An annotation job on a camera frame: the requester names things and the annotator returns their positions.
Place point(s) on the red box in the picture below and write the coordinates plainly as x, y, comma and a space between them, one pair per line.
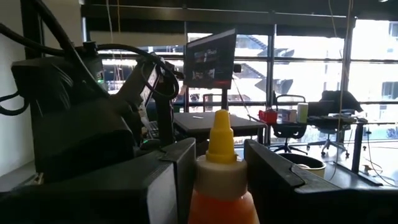
268, 116

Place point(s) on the black office chair with jacket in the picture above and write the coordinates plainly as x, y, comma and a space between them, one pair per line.
339, 99

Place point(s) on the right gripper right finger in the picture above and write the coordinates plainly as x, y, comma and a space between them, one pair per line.
295, 202

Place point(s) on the large window wall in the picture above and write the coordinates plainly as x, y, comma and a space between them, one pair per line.
311, 77

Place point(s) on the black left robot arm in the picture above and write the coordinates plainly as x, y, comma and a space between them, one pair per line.
84, 140

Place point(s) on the small cardboard carton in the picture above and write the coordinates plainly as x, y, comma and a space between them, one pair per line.
287, 115

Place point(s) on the white cylindrical container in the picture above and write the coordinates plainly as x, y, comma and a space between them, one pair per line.
317, 171

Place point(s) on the light grey desk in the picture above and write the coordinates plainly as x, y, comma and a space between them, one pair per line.
217, 123

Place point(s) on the white paper roll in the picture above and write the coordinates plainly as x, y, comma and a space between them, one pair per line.
302, 112

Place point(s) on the black desk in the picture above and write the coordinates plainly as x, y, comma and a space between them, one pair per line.
329, 119

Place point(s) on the black computer monitor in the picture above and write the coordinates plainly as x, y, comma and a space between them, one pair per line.
211, 59

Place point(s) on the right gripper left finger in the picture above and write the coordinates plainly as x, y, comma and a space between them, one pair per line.
93, 199

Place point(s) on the orange bottle yellow cap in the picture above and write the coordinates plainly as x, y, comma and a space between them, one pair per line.
220, 180

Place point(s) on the black keyboard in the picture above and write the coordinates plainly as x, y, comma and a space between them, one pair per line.
154, 129

